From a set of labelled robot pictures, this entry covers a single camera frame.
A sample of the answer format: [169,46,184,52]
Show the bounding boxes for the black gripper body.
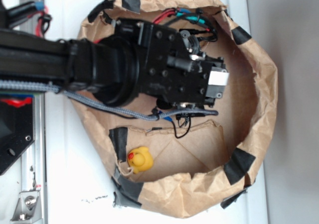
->
[114,18,229,106]

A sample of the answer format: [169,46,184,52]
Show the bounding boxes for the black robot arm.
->
[0,1,229,107]

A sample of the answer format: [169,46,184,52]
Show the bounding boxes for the yellow rubber duck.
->
[127,146,154,174]

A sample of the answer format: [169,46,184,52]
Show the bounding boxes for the brown paper bag bin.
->
[73,0,278,218]

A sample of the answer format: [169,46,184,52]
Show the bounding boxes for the red and blue wire bundle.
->
[152,7,219,42]

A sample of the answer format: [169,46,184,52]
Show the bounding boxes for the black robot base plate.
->
[0,97,34,175]

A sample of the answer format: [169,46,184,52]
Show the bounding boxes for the aluminium frame rail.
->
[9,0,48,224]

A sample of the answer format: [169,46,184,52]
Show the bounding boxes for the grey braided cable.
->
[0,80,219,121]

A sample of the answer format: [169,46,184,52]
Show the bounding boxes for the silver corner bracket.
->
[10,191,42,224]

